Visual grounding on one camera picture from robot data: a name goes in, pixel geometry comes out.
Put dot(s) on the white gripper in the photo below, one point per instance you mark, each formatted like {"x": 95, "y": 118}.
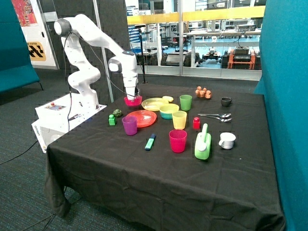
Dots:
{"x": 131, "y": 87}

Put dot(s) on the green toy block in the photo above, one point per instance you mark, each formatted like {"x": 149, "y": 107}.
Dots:
{"x": 112, "y": 120}

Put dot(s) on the pink plastic cup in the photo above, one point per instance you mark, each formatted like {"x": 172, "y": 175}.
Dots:
{"x": 177, "y": 140}

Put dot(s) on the dark green toy vegetable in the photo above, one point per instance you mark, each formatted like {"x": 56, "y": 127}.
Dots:
{"x": 117, "y": 113}

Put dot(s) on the orange mobile robot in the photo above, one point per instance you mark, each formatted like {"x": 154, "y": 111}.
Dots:
{"x": 241, "y": 58}

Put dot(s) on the red wall poster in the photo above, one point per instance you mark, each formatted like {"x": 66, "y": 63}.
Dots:
{"x": 24, "y": 12}

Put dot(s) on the upper metal spoon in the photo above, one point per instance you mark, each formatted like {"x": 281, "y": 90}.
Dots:
{"x": 216, "y": 115}

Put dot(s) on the red toy block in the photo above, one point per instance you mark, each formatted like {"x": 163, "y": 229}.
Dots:
{"x": 196, "y": 123}

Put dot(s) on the purple plastic cup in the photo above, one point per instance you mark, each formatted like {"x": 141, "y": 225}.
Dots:
{"x": 130, "y": 125}

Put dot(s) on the white ceramic mug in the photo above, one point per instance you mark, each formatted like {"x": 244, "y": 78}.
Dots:
{"x": 227, "y": 140}

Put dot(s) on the green highlighter pen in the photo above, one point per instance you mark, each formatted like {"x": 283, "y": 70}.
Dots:
{"x": 150, "y": 142}

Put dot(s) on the teal sofa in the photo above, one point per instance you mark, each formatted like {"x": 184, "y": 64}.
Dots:
{"x": 16, "y": 69}

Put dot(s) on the small black bowl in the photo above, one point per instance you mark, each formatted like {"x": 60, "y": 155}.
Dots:
{"x": 226, "y": 101}

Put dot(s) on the green plastic cup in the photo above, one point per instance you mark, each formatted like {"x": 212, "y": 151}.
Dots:
{"x": 185, "y": 102}

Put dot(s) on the yellow plastic cup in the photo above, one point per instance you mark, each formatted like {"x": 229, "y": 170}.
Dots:
{"x": 179, "y": 119}

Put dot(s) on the black tablecloth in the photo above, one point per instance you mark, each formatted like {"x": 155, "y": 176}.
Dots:
{"x": 233, "y": 190}

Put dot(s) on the pink plastic bowl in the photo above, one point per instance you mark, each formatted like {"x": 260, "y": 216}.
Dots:
{"x": 136, "y": 102}

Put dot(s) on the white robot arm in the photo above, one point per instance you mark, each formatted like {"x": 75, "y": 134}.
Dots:
{"x": 71, "y": 29}

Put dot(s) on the yellow toy fruit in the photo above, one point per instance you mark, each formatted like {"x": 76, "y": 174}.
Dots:
{"x": 168, "y": 98}

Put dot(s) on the yellow plastic plate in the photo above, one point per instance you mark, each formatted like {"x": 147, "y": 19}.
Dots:
{"x": 153, "y": 104}

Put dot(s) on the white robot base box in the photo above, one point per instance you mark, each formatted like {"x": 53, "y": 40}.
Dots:
{"x": 60, "y": 116}

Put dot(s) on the yellow black sign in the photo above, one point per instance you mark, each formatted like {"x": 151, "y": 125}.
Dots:
{"x": 36, "y": 51}

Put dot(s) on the lower metal spoon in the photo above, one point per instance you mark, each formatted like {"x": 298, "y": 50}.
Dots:
{"x": 221, "y": 119}

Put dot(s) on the blue plastic bowl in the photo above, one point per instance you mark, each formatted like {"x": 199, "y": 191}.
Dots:
{"x": 166, "y": 115}

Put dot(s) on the metal spoon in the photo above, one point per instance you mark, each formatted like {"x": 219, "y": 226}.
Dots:
{"x": 216, "y": 115}
{"x": 221, "y": 119}

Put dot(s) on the green toy watering can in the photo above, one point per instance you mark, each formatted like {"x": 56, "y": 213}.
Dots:
{"x": 203, "y": 143}

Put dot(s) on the orange toy potatoes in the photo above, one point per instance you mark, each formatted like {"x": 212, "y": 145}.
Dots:
{"x": 203, "y": 93}

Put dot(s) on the teal partition wall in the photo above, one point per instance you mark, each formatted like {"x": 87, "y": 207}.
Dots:
{"x": 284, "y": 84}

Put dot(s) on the orange plastic plate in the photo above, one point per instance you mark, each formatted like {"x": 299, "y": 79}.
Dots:
{"x": 144, "y": 118}

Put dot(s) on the yellow plastic bowl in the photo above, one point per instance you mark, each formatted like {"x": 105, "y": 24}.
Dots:
{"x": 169, "y": 108}

